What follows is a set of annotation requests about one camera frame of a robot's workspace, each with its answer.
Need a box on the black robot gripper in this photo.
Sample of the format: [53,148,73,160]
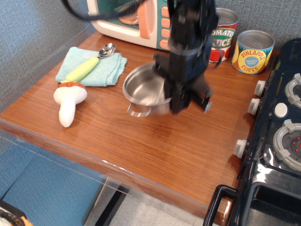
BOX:
[153,47,213,114]

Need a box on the stainless steel pan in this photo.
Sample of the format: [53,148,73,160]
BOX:
[123,61,171,117]

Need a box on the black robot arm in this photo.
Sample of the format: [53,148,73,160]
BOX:
[153,0,219,114]

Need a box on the light blue folded cloth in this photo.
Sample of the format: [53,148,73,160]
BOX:
[55,47,127,87]

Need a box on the teal toy microwave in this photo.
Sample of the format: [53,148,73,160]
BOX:
[92,0,171,51]

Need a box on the tomato sauce can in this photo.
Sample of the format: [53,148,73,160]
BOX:
[209,8,239,63]

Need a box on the pineapple slices can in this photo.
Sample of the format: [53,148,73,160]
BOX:
[232,30,275,75]

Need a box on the plush white mushroom toy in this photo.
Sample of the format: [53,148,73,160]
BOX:
[53,82,87,128]

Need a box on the black toy stove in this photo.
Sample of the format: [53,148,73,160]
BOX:
[204,38,301,226]

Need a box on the orange object in corner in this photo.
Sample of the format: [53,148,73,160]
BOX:
[11,217,33,226]

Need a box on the spoon with green handle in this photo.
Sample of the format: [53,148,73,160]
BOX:
[61,43,116,83]

